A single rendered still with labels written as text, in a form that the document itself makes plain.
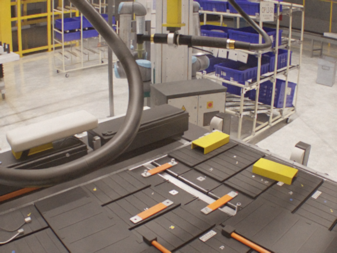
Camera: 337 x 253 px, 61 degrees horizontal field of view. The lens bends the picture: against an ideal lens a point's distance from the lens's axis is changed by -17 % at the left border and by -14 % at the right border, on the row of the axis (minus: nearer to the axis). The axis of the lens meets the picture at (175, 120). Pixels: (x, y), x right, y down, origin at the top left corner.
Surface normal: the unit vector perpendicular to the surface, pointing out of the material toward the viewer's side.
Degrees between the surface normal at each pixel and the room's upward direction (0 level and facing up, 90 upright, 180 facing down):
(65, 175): 80
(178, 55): 90
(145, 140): 90
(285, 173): 0
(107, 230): 0
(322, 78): 90
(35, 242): 0
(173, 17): 90
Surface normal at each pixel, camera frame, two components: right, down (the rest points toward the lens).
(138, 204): 0.01, -0.93
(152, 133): 0.68, 0.28
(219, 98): 0.43, 0.34
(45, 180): 0.28, 0.21
